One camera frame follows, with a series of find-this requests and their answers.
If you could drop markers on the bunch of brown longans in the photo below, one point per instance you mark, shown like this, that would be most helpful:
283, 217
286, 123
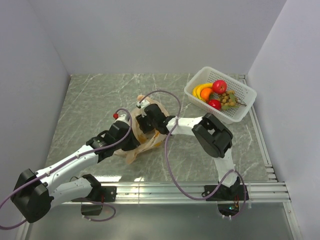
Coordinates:
230, 101

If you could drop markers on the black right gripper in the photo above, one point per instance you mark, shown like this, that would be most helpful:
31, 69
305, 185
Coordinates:
143, 126

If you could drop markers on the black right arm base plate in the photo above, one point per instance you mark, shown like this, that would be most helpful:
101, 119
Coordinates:
235, 192

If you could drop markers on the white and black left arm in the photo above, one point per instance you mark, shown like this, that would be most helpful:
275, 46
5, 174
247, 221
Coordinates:
37, 192

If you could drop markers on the aluminium table edge rail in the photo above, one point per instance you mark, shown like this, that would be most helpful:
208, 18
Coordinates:
163, 193

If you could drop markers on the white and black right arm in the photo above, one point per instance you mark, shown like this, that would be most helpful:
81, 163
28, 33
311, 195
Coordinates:
214, 138

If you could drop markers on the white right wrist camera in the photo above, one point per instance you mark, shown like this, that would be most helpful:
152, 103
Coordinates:
141, 105

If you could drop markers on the yellow banana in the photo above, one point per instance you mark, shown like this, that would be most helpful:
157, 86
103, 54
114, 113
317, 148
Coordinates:
197, 90

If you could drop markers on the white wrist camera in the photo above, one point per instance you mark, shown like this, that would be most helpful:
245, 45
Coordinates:
122, 118
141, 105

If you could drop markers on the large red apple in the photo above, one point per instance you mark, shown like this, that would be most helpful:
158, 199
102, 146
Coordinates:
219, 87

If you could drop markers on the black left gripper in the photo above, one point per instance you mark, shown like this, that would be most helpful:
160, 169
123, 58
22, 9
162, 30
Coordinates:
134, 141

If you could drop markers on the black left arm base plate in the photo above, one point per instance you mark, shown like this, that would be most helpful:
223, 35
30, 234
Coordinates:
107, 193

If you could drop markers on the red fruit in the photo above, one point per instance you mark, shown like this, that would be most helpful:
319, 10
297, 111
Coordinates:
214, 103

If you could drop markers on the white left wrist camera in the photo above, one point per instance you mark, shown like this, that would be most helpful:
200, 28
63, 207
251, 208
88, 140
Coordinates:
122, 118

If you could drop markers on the peach plastic bag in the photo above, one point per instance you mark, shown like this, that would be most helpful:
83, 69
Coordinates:
147, 141

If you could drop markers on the white perforated plastic basket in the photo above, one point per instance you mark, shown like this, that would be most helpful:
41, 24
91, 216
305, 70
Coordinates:
210, 75

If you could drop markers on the black left controller box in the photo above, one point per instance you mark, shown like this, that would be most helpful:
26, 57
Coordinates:
91, 209

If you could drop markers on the right controller board with led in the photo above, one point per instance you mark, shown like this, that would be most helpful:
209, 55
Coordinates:
228, 210

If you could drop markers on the orange tangerine with leaf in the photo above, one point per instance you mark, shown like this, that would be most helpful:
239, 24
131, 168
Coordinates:
205, 93

